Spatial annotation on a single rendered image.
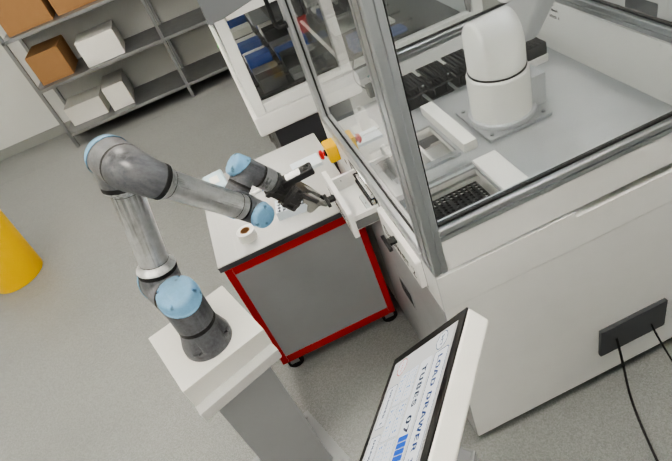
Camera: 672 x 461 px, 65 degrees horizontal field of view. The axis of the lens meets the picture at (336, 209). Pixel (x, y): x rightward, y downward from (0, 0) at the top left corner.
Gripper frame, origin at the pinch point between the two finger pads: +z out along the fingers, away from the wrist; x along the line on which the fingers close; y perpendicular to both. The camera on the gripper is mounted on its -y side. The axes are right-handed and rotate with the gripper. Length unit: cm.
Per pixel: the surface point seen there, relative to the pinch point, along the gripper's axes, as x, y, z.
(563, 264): 55, -34, 43
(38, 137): -416, 226, -54
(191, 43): -416, 62, 29
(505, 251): 55, -29, 20
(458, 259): 55, -21, 9
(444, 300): 55, -9, 15
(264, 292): -11, 50, 11
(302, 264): -11.1, 32.5, 17.4
